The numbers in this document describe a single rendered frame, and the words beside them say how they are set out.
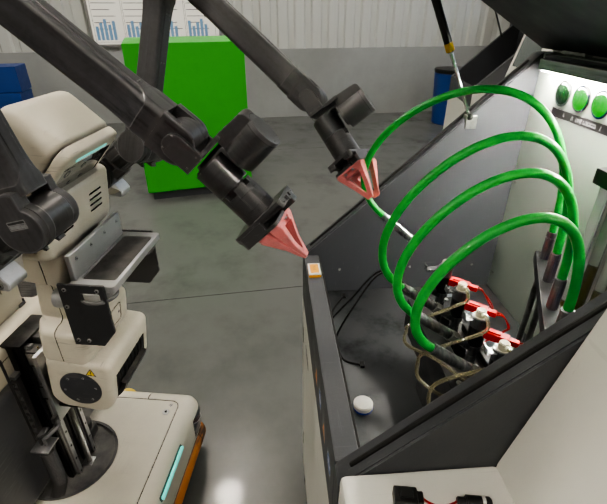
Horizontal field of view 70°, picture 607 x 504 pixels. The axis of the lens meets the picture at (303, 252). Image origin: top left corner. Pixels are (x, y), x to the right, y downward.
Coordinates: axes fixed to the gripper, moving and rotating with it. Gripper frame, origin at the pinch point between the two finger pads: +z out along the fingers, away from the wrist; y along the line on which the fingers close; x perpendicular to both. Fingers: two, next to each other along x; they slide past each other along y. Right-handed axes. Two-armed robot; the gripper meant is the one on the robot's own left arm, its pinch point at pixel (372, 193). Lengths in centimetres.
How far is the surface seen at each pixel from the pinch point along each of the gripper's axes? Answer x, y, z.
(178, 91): 177, 164, -204
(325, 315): 21.1, -7.7, 16.9
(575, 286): -25.3, -14.4, 31.0
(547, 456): -15, -29, 45
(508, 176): -26.8, -17.0, 13.5
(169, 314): 177, 61, -30
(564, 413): -19, -28, 41
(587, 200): -28.9, 19.6, 23.3
